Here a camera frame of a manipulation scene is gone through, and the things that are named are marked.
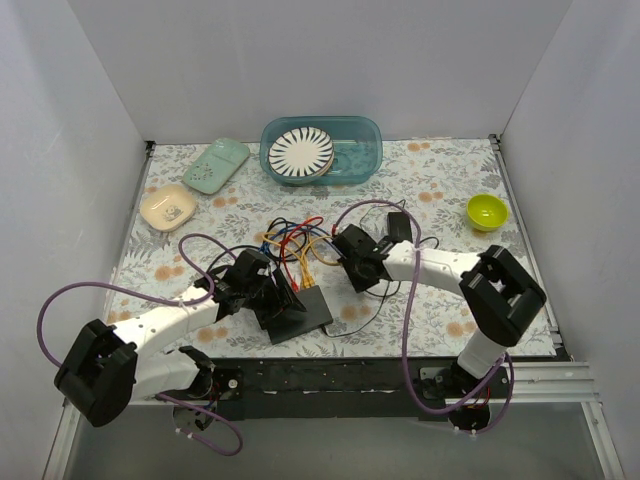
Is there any blue striped white plate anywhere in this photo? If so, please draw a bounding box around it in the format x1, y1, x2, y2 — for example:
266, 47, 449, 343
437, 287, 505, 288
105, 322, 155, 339
267, 127, 334, 180

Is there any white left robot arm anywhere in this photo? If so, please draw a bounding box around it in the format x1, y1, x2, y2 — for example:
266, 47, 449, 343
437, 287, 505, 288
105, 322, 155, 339
54, 250, 304, 427

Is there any green rectangular ceramic dish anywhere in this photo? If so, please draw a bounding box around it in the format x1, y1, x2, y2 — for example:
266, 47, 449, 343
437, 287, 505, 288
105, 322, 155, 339
182, 138, 250, 195

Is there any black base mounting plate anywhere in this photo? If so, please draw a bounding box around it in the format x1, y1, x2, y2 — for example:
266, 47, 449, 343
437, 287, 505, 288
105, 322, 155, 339
169, 356, 514, 422

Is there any thin black power cord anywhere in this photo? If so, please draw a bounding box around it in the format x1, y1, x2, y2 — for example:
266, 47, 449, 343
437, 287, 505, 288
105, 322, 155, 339
324, 199, 407, 339

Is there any aluminium frame rail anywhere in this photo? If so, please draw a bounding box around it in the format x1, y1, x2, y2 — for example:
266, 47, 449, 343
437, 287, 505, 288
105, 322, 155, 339
62, 363, 602, 405

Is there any yellow ethernet cable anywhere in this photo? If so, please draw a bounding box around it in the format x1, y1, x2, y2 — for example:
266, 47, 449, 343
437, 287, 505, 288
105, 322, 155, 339
260, 229, 347, 291

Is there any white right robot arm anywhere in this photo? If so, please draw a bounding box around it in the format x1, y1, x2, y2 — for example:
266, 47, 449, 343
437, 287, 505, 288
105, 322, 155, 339
332, 225, 547, 394

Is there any red ethernet cable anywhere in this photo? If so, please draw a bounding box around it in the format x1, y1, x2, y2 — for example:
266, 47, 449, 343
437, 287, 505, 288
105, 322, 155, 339
279, 215, 325, 266

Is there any black power adapter brick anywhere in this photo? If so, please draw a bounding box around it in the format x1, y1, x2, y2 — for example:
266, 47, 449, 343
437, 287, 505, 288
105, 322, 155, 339
387, 211, 413, 243

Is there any black network switch box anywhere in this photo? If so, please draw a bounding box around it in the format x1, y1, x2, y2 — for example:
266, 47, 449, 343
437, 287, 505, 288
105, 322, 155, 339
255, 286, 333, 345

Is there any floral table mat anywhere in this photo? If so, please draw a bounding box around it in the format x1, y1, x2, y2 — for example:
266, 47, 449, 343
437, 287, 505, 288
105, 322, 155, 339
108, 138, 527, 358

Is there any teal plastic basin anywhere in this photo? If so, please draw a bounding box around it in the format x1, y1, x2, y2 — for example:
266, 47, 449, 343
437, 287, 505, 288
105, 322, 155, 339
259, 116, 383, 186

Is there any beige square panda dish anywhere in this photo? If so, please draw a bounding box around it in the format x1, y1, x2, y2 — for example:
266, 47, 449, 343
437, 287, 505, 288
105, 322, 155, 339
139, 184, 197, 232

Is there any lime green bowl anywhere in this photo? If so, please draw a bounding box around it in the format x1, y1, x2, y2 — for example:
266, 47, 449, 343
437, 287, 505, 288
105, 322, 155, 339
466, 194, 509, 232

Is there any black ethernet cable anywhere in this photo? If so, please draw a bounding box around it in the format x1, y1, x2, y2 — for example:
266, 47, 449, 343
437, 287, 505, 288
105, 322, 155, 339
264, 216, 311, 251

